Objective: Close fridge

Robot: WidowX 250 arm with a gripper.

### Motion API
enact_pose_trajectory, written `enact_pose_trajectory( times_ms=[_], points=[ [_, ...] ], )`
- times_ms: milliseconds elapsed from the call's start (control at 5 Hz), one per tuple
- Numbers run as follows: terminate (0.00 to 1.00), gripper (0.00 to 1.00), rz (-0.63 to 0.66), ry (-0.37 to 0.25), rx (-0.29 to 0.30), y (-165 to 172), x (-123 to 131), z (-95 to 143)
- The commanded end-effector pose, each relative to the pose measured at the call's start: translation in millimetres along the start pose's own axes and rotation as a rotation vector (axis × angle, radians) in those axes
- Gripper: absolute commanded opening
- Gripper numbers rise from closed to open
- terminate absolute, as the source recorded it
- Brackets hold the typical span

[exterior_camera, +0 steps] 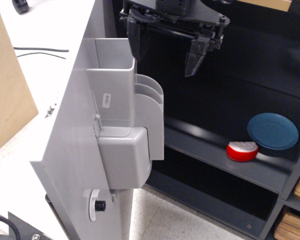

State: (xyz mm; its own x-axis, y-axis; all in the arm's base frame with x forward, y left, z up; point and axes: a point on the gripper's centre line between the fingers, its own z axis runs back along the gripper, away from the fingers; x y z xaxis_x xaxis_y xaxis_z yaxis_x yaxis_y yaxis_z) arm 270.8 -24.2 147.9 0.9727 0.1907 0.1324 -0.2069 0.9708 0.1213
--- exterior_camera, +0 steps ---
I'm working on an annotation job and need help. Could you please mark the cardboard box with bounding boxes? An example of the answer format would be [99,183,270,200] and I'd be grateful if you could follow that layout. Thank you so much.
[238,0,292,12]

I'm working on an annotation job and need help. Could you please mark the thin black floor cable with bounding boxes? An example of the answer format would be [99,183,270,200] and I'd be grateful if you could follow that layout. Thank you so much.
[16,52,67,60]

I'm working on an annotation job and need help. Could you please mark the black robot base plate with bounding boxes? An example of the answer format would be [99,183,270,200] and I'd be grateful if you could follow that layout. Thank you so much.
[8,212,51,240]

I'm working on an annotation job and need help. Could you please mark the black braided cable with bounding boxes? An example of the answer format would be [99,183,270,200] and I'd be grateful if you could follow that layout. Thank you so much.
[0,214,21,240]

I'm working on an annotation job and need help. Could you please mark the plywood panel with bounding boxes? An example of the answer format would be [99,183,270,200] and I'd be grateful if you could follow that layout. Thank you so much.
[0,13,38,148]

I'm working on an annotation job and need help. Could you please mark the teal plate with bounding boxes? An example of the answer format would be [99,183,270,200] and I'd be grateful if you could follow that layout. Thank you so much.
[247,112,299,151]

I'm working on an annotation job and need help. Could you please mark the lower wooden drawer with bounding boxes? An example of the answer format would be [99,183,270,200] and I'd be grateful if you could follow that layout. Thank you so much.
[273,207,300,240]

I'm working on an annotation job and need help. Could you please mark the black caster wheel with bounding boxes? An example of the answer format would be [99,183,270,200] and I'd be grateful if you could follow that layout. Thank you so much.
[11,0,30,15]

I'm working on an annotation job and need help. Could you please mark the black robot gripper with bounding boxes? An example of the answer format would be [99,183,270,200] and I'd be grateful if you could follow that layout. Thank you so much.
[119,0,230,77]

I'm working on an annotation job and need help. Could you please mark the grey toy fridge door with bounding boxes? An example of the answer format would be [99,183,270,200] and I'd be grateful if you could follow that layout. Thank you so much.
[31,0,164,240]

